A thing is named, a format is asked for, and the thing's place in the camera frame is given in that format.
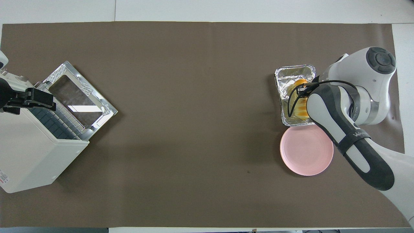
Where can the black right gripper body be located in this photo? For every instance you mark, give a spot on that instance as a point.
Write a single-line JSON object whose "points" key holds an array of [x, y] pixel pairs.
{"points": [[304, 90]]}

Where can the aluminium foil tray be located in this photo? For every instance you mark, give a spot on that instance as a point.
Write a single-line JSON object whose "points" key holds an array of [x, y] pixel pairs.
{"points": [[286, 72]]}

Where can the white toaster oven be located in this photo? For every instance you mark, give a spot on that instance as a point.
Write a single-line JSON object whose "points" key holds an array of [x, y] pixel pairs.
{"points": [[29, 155]]}

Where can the red white oven sticker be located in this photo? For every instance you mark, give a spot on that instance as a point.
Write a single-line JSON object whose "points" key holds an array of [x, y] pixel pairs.
{"points": [[4, 178]]}

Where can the glass oven door, metal frame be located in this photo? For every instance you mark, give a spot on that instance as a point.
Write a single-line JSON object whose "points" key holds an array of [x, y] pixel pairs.
{"points": [[77, 97]]}

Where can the pink round plate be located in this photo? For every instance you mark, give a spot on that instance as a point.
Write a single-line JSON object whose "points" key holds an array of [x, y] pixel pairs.
{"points": [[304, 152]]}

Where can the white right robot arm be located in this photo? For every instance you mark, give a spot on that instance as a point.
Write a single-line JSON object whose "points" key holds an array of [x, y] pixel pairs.
{"points": [[362, 81]]}

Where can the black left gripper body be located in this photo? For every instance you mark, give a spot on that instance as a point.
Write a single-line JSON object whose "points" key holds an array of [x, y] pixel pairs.
{"points": [[7, 97]]}

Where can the yellow ridged bread roll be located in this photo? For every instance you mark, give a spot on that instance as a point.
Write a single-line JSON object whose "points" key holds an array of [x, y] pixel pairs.
{"points": [[300, 108]]}

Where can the brown table mat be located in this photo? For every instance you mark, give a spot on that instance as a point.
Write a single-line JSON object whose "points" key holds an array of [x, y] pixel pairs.
{"points": [[194, 129]]}

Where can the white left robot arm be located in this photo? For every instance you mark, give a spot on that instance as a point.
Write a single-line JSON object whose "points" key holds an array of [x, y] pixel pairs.
{"points": [[2, 60]]}

